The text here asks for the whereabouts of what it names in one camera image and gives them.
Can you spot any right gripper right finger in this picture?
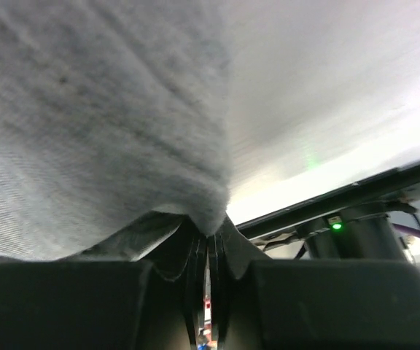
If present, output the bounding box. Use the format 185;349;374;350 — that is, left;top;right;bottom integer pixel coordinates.
210;219;420;349

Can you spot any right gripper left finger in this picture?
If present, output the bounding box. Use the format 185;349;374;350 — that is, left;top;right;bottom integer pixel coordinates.
0;220;206;349

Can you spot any grey t-shirt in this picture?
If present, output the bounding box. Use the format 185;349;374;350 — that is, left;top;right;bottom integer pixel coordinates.
0;1;230;260

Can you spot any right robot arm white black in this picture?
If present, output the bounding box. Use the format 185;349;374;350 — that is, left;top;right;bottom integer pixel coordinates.
0;203;420;349

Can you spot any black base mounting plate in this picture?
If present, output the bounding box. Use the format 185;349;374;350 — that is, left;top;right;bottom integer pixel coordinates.
237;161;420;240

